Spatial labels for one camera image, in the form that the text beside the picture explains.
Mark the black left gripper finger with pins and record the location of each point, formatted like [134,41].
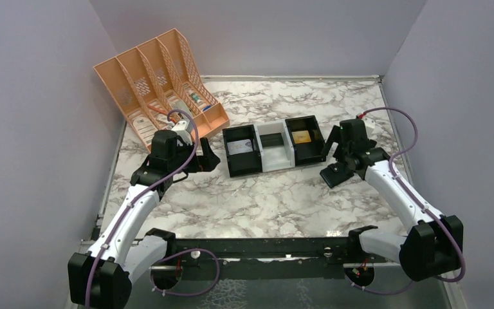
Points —
[207,161]
[202,146]

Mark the black right card bin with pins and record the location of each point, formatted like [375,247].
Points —
[310,153]

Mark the gold credit card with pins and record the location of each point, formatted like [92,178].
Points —
[301,137]

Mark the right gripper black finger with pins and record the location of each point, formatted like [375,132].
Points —
[333,138]
[335,174]

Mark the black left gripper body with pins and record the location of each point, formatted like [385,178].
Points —
[184,151]

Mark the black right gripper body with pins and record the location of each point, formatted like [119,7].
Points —
[341,151]

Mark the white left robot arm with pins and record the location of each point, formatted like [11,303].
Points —
[103,276]

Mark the green white battery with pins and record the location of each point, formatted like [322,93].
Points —
[196,98]

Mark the black card bin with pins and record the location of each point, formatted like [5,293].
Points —
[310,153]
[243,155]

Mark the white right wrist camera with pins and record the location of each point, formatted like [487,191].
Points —
[370,124]

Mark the black left card bin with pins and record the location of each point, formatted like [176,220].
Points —
[243,155]

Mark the red pen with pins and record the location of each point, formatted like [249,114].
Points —
[162,112]

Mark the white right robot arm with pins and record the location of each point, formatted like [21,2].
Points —
[433,244]

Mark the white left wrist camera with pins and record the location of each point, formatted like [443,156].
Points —
[184,130]

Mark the white middle card bin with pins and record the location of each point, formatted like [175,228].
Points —
[275,158]

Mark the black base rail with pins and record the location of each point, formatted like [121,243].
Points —
[257,258]

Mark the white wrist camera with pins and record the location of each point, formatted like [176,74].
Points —
[184,130]
[370,124]

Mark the peach plastic file organizer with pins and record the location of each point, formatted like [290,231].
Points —
[161,72]

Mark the silver credit card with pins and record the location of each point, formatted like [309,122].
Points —
[240,146]

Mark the black credit card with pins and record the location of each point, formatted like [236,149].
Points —
[272,140]

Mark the white patterned card stack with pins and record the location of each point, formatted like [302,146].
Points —
[145,129]

